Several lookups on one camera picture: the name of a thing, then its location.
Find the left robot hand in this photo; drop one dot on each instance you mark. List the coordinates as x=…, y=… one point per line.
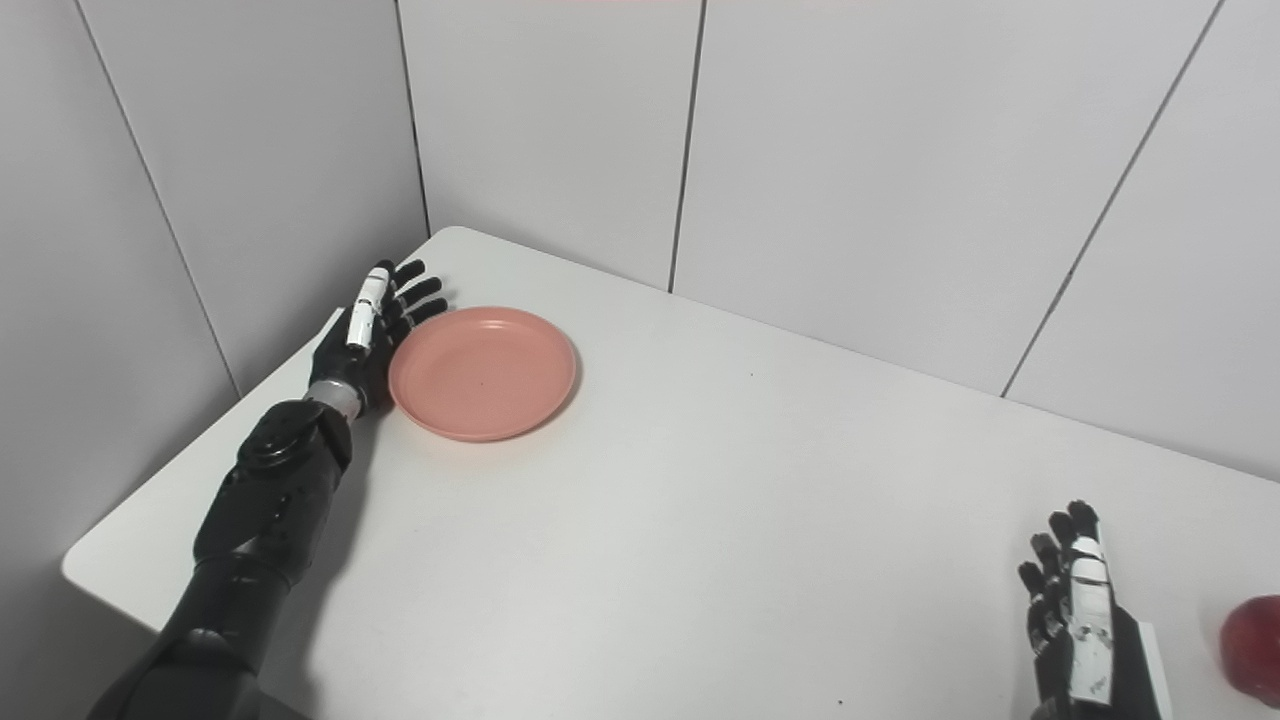
x=365, y=335

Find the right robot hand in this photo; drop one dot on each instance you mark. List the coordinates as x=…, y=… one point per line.
x=1085, y=640

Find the pink plate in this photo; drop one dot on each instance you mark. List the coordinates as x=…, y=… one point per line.
x=483, y=373

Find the red apple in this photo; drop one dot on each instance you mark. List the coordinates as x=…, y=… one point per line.
x=1255, y=645

